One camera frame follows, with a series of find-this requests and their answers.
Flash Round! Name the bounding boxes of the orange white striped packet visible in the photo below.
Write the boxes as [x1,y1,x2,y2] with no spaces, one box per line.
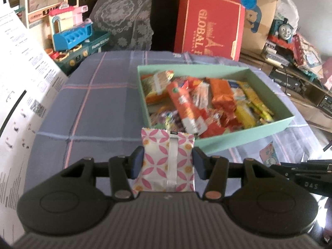
[141,70,175,105]

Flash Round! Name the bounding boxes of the blue plaid blanket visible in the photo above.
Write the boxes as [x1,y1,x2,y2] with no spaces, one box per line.
[24,49,317,187]

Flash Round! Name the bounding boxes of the brown cardboard box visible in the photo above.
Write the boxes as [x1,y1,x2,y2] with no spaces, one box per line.
[240,0,278,55]

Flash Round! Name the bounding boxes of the colourful picture books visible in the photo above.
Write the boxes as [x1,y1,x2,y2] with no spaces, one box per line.
[293,34,325,79]

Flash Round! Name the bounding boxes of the wooden low shelf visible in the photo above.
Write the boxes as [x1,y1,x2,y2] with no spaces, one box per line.
[240,52,332,130]

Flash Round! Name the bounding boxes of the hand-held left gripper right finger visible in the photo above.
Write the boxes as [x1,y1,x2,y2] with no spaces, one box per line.
[193,146,281,201]

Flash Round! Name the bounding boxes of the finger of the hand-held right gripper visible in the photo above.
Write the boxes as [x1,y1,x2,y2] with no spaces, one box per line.
[270,162,299,181]

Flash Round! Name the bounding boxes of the stack of books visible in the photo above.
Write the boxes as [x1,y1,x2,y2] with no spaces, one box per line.
[265,40,289,66]

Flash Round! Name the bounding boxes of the long orange snack packet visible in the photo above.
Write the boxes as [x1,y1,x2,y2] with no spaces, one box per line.
[167,81,208,135]

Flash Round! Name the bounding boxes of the white plastic bag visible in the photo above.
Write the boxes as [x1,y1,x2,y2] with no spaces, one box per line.
[276,0,300,30]

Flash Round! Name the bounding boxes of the pink patterned white packet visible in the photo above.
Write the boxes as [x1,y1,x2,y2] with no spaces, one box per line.
[132,128,195,193]

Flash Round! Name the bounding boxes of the clear orange snack packet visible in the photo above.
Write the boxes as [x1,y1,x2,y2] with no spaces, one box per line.
[193,83,210,109]

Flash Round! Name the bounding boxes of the grey lace cushion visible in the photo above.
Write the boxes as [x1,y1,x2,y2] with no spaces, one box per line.
[89,0,155,51]

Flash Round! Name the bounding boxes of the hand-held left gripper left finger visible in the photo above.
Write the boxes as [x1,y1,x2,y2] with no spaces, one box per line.
[60,146,145,201]

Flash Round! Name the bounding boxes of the light blue cartoon packet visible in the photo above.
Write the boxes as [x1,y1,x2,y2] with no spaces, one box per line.
[259,143,281,166]

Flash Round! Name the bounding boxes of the black media player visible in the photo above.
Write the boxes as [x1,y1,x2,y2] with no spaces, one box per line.
[268,66,309,94]

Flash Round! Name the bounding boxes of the blue white cracker packet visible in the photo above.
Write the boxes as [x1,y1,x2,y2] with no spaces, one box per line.
[228,81,247,100]

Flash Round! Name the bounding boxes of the plain orange snack packet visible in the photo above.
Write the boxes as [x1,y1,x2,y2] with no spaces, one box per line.
[209,78,238,112]

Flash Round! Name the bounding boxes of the blue toy train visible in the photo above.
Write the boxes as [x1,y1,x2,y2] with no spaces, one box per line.
[268,17,299,51]

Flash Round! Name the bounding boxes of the mint green cardboard box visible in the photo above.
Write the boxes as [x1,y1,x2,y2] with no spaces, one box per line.
[137,65,295,155]

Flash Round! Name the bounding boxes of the yellow packet with green badge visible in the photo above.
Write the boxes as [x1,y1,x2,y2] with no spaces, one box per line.
[237,81,275,122]

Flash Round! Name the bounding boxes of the white instruction sheet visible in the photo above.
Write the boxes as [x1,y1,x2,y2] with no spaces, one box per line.
[0,0,68,244]

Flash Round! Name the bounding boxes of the red gift box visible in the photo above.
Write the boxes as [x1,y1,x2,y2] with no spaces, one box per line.
[174,0,245,61]

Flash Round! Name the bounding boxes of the cream toy kitchen set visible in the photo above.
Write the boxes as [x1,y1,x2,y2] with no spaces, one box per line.
[21,0,90,47]

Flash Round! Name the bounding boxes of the thin black cable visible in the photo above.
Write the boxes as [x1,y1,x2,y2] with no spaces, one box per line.
[0,90,27,135]

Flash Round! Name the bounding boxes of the large yellow wafer packet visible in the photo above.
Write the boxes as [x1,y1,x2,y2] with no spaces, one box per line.
[233,104,257,129]

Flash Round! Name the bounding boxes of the blue toy rack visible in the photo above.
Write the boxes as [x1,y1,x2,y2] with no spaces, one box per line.
[52,19,94,51]

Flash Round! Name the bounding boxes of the pink paper bag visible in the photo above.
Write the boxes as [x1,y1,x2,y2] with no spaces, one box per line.
[322,57,332,91]

